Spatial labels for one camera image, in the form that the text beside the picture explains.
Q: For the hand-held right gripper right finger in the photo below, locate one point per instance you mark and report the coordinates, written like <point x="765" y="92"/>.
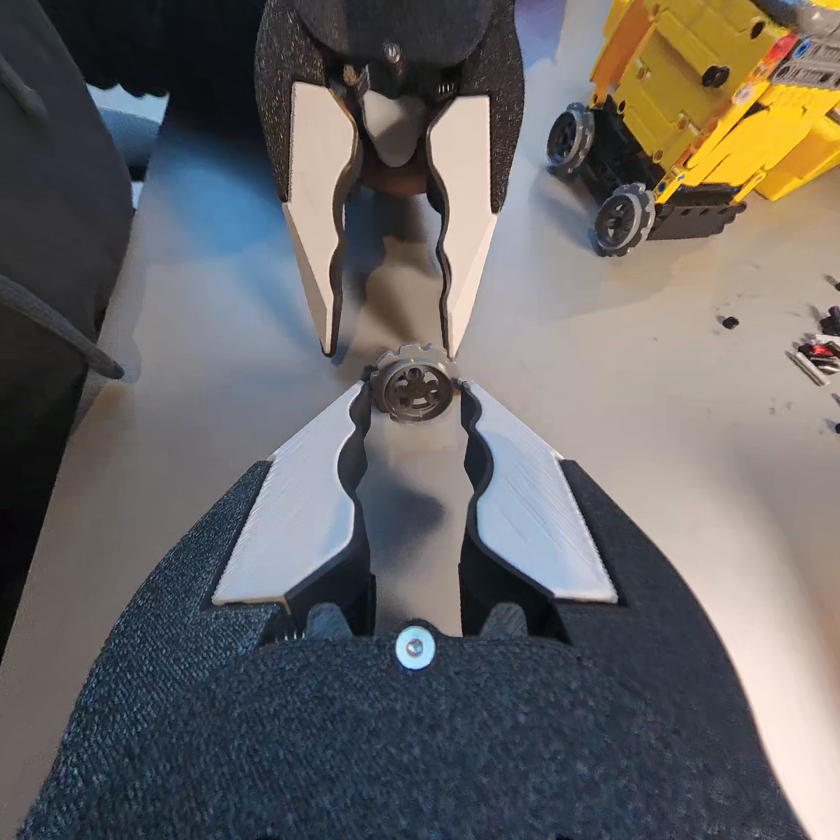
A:
<point x="538" y="525"/>

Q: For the grey-blue office chair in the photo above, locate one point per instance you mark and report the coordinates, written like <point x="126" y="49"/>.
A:
<point x="131" y="138"/>

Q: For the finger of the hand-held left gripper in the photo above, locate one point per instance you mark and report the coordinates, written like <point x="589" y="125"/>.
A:
<point x="469" y="197"/>
<point x="315" y="197"/>

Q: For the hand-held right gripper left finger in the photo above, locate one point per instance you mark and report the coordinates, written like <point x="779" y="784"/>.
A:
<point x="295" y="525"/>

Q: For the yellow toy brick vehicle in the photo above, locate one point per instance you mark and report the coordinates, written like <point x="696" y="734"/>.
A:
<point x="696" y="92"/>

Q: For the pile of small brick pieces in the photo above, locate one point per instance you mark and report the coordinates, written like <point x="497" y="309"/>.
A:
<point x="820" y="355"/>

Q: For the small grey toy wheel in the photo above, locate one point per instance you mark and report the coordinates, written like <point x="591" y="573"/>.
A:
<point x="415" y="385"/>

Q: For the person's left forearm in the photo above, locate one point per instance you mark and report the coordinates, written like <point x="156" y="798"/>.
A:
<point x="184" y="46"/>

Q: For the grey desk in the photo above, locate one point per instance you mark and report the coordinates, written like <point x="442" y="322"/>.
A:
<point x="656" y="433"/>

